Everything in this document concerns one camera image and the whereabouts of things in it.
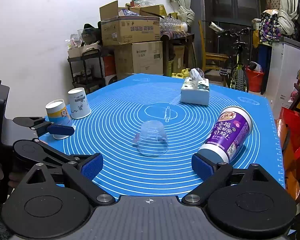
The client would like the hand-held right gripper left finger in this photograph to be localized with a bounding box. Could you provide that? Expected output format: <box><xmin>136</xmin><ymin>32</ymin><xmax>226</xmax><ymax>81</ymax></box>
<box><xmin>15</xmin><ymin>153</ymin><xmax>116</xmax><ymax>205</ymax></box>

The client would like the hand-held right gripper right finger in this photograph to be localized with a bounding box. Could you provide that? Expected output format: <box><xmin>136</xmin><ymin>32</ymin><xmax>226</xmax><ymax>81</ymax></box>
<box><xmin>181</xmin><ymin>153</ymin><xmax>286</xmax><ymax>205</ymax></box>

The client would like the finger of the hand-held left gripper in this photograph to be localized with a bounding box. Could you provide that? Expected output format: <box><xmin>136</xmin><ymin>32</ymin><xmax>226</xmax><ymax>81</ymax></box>
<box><xmin>13</xmin><ymin>139</ymin><xmax>102</xmax><ymax>173</ymax></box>
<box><xmin>12</xmin><ymin>116</ymin><xmax>76</xmax><ymax>138</ymax></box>

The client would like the purple milk tea cup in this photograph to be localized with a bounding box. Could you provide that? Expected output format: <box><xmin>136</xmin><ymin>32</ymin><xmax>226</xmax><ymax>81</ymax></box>
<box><xmin>197</xmin><ymin>106</ymin><xmax>253</xmax><ymax>165</ymax></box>

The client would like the yellow and blue paper cup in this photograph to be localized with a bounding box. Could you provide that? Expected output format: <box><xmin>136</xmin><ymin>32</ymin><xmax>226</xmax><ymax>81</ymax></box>
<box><xmin>45</xmin><ymin>99</ymin><xmax>75</xmax><ymax>140</ymax></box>

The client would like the white paper cup blue print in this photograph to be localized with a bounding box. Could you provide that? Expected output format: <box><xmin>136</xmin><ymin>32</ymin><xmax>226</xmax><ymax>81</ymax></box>
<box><xmin>67</xmin><ymin>87</ymin><xmax>92</xmax><ymax>120</ymax></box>

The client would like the clear plastic cup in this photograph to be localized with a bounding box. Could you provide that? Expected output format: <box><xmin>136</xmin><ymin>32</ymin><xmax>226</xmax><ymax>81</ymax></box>
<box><xmin>135</xmin><ymin>120</ymin><xmax>169</xmax><ymax>157</ymax></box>

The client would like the blue silicone baking mat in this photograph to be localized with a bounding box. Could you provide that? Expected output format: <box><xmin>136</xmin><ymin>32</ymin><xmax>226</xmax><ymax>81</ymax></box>
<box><xmin>39</xmin><ymin>73</ymin><xmax>286</xmax><ymax>196</ymax></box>

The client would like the tissue pack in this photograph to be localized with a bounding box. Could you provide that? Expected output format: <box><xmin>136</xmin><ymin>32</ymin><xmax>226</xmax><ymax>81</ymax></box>
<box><xmin>180</xmin><ymin>68</ymin><xmax>210</xmax><ymax>106</ymax></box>

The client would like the black shelf cart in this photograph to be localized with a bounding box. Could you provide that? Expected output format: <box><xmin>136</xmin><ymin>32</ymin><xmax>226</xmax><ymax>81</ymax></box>
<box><xmin>67</xmin><ymin>49</ymin><xmax>106</xmax><ymax>93</ymax></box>

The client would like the red box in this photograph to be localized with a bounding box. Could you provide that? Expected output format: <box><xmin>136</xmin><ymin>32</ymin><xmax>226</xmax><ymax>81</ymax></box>
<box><xmin>104</xmin><ymin>55</ymin><xmax>117</xmax><ymax>84</ymax></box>

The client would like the black and yellow bicycle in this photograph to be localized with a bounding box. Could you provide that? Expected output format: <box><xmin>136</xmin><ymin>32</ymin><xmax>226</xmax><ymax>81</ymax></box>
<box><xmin>209</xmin><ymin>21</ymin><xmax>256</xmax><ymax>92</ymax></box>

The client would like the red crate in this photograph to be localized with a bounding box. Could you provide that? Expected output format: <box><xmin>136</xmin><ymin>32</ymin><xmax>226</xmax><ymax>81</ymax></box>
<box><xmin>277</xmin><ymin>106</ymin><xmax>300</xmax><ymax>189</ymax></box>

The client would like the dark bag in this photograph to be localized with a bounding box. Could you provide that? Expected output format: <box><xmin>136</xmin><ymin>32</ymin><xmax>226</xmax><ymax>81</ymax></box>
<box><xmin>82</xmin><ymin>23</ymin><xmax>102</xmax><ymax>46</ymax></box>

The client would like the red bucket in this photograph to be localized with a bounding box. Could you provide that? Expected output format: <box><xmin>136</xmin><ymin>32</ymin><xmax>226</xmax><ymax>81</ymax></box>
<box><xmin>245</xmin><ymin>66</ymin><xmax>264</xmax><ymax>93</ymax></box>

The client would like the plain large cardboard box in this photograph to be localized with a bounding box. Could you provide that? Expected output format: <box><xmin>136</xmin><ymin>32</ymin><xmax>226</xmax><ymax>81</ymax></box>
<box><xmin>114</xmin><ymin>41</ymin><xmax>164</xmax><ymax>75</ymax></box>

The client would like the brown cardboard box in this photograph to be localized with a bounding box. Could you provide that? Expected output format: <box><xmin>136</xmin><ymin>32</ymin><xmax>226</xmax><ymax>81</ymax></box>
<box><xmin>172</xmin><ymin>45</ymin><xmax>186</xmax><ymax>74</ymax></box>

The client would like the wooden chair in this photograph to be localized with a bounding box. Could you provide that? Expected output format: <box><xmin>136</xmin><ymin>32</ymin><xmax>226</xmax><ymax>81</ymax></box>
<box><xmin>198</xmin><ymin>20</ymin><xmax>229</xmax><ymax>73</ymax></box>

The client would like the open printed cardboard box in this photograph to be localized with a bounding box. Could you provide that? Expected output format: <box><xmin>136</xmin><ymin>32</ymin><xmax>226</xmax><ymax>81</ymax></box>
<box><xmin>99</xmin><ymin>0</ymin><xmax>161</xmax><ymax>46</ymax></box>

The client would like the white chest freezer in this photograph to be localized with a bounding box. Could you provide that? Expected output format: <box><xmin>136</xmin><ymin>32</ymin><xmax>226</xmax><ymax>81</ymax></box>
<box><xmin>264</xmin><ymin>37</ymin><xmax>300</xmax><ymax>109</ymax></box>

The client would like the dark wooden table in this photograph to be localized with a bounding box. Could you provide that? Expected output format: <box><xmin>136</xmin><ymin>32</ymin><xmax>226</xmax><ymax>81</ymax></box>
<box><xmin>161</xmin><ymin>32</ymin><xmax>195</xmax><ymax>77</ymax></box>

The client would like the pile of clear plastic bottles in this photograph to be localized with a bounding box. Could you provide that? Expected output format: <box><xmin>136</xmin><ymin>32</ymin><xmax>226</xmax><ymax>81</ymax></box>
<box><xmin>160</xmin><ymin>17</ymin><xmax>189</xmax><ymax>33</ymax></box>

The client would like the grey refrigerator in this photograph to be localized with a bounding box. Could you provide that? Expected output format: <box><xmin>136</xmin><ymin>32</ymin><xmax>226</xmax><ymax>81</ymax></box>
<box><xmin>190</xmin><ymin>0</ymin><xmax>213</xmax><ymax>68</ymax></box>

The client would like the floral cloth bag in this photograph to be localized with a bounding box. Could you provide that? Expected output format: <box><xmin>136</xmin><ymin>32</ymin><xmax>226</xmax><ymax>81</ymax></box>
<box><xmin>258</xmin><ymin>9</ymin><xmax>282</xmax><ymax>46</ymax></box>

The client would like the small cardboard box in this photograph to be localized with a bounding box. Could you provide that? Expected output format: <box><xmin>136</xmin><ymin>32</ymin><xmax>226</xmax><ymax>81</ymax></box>
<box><xmin>266</xmin><ymin>0</ymin><xmax>281</xmax><ymax>11</ymax></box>

